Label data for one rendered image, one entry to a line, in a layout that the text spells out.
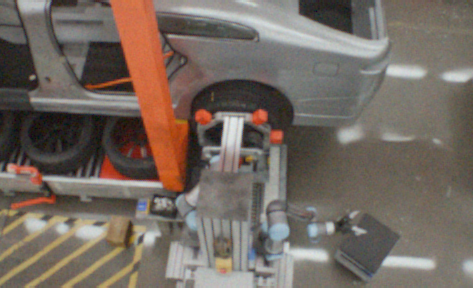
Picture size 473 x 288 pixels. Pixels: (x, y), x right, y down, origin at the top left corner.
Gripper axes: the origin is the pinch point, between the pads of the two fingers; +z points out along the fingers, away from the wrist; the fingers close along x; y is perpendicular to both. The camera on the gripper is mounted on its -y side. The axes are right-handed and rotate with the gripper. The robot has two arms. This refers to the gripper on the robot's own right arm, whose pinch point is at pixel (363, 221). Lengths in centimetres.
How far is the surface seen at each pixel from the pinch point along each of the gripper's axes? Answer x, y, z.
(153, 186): -97, 72, -137
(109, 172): -123, 81, -175
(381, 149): -128, 107, 74
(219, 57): -111, -46, -75
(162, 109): -65, -53, -115
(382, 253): -15, 88, 36
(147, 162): -111, 59, -139
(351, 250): -22, 87, 12
